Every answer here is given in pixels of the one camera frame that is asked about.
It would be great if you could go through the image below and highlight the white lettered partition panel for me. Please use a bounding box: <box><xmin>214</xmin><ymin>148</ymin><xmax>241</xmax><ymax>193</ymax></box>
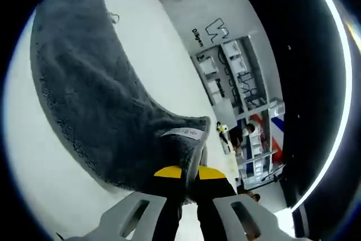
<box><xmin>157</xmin><ymin>0</ymin><xmax>279</xmax><ymax>103</ymax></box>

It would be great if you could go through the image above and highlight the grey metal shelf unit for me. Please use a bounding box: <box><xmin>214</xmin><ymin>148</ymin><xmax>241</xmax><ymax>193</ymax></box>
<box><xmin>194</xmin><ymin>34</ymin><xmax>286</xmax><ymax>191</ymax></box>

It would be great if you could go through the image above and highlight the red blue wall banner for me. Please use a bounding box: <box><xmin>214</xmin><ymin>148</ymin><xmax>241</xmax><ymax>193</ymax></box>
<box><xmin>250</xmin><ymin>108</ymin><xmax>285</xmax><ymax>153</ymax></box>

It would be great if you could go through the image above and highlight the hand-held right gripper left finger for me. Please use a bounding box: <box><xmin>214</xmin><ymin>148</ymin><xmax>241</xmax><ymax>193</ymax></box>
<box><xmin>55</xmin><ymin>166</ymin><xmax>187</xmax><ymax>241</ymax></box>

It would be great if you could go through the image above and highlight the small white yellow object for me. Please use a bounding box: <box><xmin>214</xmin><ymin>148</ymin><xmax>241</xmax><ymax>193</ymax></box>
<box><xmin>215</xmin><ymin>121</ymin><xmax>229</xmax><ymax>134</ymax></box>

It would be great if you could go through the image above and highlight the ceiling strip light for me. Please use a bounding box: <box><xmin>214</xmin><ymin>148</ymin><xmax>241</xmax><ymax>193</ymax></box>
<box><xmin>290</xmin><ymin>0</ymin><xmax>354</xmax><ymax>214</ymax></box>

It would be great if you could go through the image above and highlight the grey fluffy towel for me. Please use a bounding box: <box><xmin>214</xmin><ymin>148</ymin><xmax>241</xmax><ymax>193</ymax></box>
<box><xmin>29</xmin><ymin>0</ymin><xmax>212</xmax><ymax>205</ymax></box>

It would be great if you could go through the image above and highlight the white table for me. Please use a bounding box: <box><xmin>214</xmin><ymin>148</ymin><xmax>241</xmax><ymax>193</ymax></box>
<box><xmin>2</xmin><ymin>0</ymin><xmax>243</xmax><ymax>241</ymax></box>

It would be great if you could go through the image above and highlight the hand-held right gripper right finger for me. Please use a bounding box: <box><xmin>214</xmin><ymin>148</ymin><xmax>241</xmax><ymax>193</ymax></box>
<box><xmin>196</xmin><ymin>166</ymin><xmax>296</xmax><ymax>241</ymax></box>

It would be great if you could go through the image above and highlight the group of white storage bins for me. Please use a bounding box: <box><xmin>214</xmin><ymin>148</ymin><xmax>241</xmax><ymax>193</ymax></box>
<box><xmin>197</xmin><ymin>40</ymin><xmax>271</xmax><ymax>174</ymax></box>

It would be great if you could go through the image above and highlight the person's right hand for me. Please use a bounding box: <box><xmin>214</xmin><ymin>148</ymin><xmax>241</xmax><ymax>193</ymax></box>
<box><xmin>245</xmin><ymin>230</ymin><xmax>262</xmax><ymax>241</ymax></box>

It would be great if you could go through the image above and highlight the grey flat panel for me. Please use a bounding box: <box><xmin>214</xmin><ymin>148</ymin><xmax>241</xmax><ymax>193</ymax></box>
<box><xmin>215</xmin><ymin>98</ymin><xmax>239</xmax><ymax>128</ymax></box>

